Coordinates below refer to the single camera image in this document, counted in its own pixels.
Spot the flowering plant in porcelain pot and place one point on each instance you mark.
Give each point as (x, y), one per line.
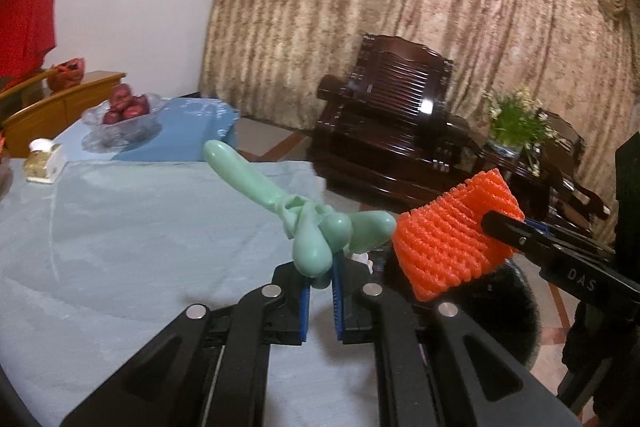
(517, 124)

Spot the green twisted balloon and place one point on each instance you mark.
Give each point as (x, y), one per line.
(310, 247)

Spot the red cloth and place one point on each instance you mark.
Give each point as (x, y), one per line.
(27, 12)

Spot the black lined waste bin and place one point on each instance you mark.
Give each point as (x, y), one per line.
(510, 322)

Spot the light wooden cabinet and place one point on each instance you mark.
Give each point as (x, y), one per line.
(55, 112)

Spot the blue embroidered tablecloth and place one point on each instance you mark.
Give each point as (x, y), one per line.
(195, 127)

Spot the red woven basket ornament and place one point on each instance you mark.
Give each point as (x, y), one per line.
(66, 74)

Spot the dark wooden slatted armchair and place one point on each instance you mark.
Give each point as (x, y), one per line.
(390, 112)

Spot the orange foam fruit net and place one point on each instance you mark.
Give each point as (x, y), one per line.
(450, 237)

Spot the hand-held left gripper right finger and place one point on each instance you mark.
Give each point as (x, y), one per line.
(337, 307)

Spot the small glass dish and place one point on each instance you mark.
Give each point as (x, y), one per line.
(4, 182)

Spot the red apple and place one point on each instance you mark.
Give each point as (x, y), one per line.
(120, 94)
(110, 116)
(132, 111)
(140, 103)

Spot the glass fruit bowl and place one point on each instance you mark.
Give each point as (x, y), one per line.
(117, 134)

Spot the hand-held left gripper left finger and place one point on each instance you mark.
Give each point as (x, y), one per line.
(305, 312)

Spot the gold and white tissue box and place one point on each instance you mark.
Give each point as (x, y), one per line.
(44, 162)

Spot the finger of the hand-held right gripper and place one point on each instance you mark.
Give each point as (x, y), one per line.
(525, 242)
(537, 227)

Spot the dark wooden side table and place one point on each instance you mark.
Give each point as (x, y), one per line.
(500, 162)

